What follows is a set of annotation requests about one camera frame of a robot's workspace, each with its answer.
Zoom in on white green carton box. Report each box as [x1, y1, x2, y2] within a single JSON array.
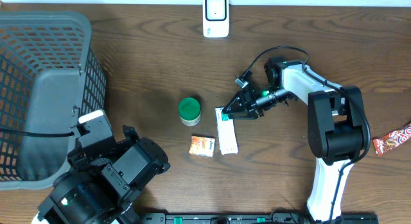
[[215, 107, 238, 155]]

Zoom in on small orange snack packet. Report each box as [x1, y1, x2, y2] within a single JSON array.
[[189, 136, 215, 157]]

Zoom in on red chocolate bar wrapper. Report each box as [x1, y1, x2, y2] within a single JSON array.
[[372, 123, 410, 157]]

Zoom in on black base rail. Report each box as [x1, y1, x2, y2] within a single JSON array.
[[137, 212, 380, 224]]

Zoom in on green lid jar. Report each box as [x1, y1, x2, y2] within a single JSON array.
[[179, 97, 201, 126]]

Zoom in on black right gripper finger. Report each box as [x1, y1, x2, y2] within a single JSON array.
[[222, 90, 246, 114], [228, 111, 259, 120]]

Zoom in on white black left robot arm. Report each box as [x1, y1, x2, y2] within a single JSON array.
[[32, 126, 170, 223]]

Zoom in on white barcode scanner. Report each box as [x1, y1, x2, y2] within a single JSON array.
[[202, 0, 230, 38]]

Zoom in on grey plastic basket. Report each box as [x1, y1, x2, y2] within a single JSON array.
[[1, 11, 107, 190]]

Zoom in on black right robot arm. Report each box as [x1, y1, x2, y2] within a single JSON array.
[[222, 57, 369, 223]]

